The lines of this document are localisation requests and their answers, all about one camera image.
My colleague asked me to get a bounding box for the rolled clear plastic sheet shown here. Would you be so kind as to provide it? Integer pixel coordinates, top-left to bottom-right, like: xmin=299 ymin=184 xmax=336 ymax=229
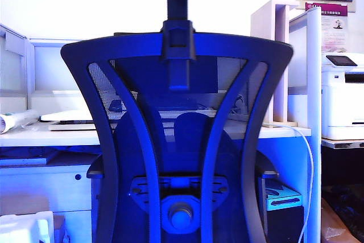
xmin=0 ymin=109 xmax=40 ymax=135

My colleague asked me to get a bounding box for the flat white laptop stand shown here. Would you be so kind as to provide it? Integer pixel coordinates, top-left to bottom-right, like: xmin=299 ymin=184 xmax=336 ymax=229
xmin=48 ymin=121 xmax=99 ymax=132

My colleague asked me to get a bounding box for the black plastic bag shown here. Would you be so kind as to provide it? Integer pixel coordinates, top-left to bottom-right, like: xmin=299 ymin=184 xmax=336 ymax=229
xmin=322 ymin=184 xmax=364 ymax=241

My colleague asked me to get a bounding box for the purple and white poster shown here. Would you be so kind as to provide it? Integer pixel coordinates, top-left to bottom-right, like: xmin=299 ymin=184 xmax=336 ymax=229
xmin=305 ymin=2 xmax=349 ymax=53

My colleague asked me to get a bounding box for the white drawer cabinet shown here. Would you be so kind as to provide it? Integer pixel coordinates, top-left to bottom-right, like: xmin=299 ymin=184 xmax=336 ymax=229
xmin=0 ymin=166 xmax=93 ymax=243

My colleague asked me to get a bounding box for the white foam block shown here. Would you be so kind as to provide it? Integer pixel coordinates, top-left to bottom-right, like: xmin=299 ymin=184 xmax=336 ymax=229
xmin=0 ymin=211 xmax=55 ymax=243

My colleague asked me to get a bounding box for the white office printer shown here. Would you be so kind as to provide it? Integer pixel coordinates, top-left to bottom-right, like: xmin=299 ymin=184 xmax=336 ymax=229
xmin=321 ymin=52 xmax=364 ymax=141

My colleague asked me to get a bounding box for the flat board under desk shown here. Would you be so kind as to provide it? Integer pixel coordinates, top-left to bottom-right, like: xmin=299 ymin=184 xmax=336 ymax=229
xmin=0 ymin=149 xmax=60 ymax=167

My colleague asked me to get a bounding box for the white laptop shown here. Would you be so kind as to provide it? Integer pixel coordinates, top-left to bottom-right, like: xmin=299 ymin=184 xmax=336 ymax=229
xmin=40 ymin=110 xmax=95 ymax=123

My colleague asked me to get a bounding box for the wooden printer table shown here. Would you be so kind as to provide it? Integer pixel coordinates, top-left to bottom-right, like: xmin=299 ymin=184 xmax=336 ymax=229
xmin=321 ymin=138 xmax=364 ymax=150

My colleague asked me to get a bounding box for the white partition end post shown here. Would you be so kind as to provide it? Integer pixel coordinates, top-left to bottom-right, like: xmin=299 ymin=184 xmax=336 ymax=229
xmin=304 ymin=7 xmax=322 ymax=243

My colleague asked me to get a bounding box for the teal cardboard box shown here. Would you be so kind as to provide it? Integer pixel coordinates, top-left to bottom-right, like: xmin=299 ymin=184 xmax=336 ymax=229
xmin=265 ymin=183 xmax=302 ymax=212

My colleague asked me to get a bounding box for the white desk partition panel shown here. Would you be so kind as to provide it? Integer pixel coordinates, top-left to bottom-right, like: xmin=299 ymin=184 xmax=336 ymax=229
xmin=0 ymin=23 xmax=31 ymax=112

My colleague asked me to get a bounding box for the light wooden file organizer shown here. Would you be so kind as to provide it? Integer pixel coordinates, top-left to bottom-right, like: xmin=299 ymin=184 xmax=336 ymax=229
xmin=250 ymin=0 xmax=301 ymax=128

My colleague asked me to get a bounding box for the brown cardboard sheet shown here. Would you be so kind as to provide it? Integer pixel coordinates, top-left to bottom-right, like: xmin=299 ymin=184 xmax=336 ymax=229
xmin=321 ymin=197 xmax=358 ymax=243

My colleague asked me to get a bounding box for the white cable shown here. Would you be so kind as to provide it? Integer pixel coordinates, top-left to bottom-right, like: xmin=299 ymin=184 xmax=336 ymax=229
xmin=263 ymin=123 xmax=315 ymax=243

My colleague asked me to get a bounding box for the brown cardboard box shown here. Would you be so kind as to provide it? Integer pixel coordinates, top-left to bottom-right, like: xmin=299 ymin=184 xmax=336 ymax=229
xmin=0 ymin=195 xmax=51 ymax=216

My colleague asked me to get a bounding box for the black mesh office chair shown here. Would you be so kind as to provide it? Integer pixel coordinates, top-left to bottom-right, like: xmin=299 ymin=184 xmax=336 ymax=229
xmin=60 ymin=0 xmax=294 ymax=243

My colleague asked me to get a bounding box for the black computer tower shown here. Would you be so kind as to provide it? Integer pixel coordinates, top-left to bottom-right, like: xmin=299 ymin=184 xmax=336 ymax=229
xmin=266 ymin=205 xmax=304 ymax=243

